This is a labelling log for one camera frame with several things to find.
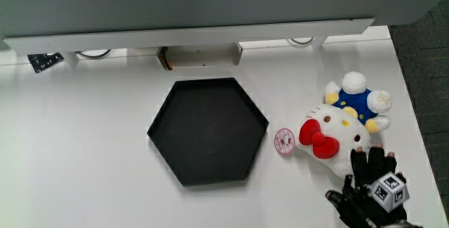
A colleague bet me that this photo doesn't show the person's right hand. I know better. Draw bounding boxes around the person's right hand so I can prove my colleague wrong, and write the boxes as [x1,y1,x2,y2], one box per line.
[325,143,411,228]

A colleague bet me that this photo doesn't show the white hello kitty plush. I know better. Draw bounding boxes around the white hello kitty plush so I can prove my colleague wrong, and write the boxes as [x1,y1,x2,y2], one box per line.
[295,71,394,180]

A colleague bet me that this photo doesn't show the white desk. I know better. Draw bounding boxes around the white desk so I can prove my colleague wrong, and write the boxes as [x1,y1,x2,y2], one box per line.
[0,25,449,228]

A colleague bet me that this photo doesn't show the pink round hang tag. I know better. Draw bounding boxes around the pink round hang tag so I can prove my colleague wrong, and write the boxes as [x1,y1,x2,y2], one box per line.
[274,127,296,156]

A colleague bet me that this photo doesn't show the black hexagonal tray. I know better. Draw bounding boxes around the black hexagonal tray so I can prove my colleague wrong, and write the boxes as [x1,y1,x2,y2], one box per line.
[146,76,270,188]

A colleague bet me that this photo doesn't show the white open socket box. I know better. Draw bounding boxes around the white open socket box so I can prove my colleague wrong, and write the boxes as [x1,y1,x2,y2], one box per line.
[156,42,243,72]

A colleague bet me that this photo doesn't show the grey overhead shelf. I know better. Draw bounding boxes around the grey overhead shelf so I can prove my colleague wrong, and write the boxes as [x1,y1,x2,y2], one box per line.
[0,0,449,41]

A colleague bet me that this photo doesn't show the black patterned marker card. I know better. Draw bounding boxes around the black patterned marker card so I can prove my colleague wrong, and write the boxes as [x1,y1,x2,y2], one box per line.
[27,52,65,74]

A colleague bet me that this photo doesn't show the white shelf support bracket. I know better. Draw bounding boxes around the white shelf support bracket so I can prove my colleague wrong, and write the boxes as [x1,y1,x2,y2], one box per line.
[309,36,329,51]

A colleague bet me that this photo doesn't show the black looped cable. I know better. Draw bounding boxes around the black looped cable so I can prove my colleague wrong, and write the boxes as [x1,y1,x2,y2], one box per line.
[74,48,113,60]
[287,36,315,46]

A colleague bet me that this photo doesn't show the white rail under shelf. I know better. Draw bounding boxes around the white rail under shelf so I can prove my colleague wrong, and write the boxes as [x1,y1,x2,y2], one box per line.
[2,18,376,56]

